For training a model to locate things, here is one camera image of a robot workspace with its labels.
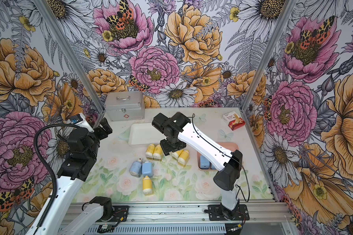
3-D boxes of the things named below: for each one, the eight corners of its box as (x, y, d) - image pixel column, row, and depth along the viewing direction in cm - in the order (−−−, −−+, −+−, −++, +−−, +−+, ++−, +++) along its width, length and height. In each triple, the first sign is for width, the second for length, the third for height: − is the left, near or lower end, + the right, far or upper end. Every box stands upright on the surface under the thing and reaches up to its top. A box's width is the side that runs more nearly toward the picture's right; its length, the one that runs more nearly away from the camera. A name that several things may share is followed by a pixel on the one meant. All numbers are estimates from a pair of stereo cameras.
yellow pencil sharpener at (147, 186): (145, 196, 81) (142, 192, 75) (145, 181, 86) (142, 176, 81) (152, 195, 81) (150, 191, 76) (152, 179, 87) (150, 175, 81)
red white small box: (232, 131, 110) (234, 127, 107) (221, 118, 118) (222, 114, 115) (244, 126, 114) (246, 122, 110) (232, 114, 122) (234, 110, 118)
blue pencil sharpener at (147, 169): (142, 178, 87) (140, 174, 82) (144, 166, 92) (142, 161, 87) (151, 178, 87) (150, 174, 82) (153, 166, 92) (151, 161, 87)
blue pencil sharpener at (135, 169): (131, 178, 87) (128, 173, 81) (134, 163, 93) (131, 158, 87) (142, 178, 87) (139, 173, 81) (144, 163, 93) (142, 158, 87)
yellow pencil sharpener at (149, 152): (147, 160, 94) (145, 154, 88) (148, 150, 99) (147, 144, 93) (154, 160, 94) (152, 154, 88) (155, 150, 99) (154, 144, 93)
